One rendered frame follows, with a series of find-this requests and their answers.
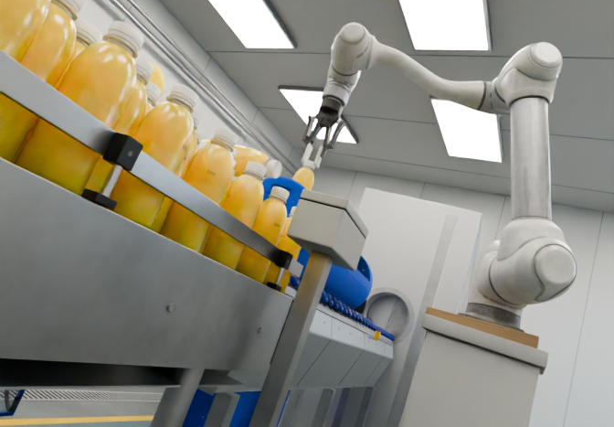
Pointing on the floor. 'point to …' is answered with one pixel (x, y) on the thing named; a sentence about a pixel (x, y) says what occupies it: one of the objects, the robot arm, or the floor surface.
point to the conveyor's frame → (120, 303)
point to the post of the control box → (291, 341)
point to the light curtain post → (422, 322)
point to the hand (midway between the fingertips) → (312, 155)
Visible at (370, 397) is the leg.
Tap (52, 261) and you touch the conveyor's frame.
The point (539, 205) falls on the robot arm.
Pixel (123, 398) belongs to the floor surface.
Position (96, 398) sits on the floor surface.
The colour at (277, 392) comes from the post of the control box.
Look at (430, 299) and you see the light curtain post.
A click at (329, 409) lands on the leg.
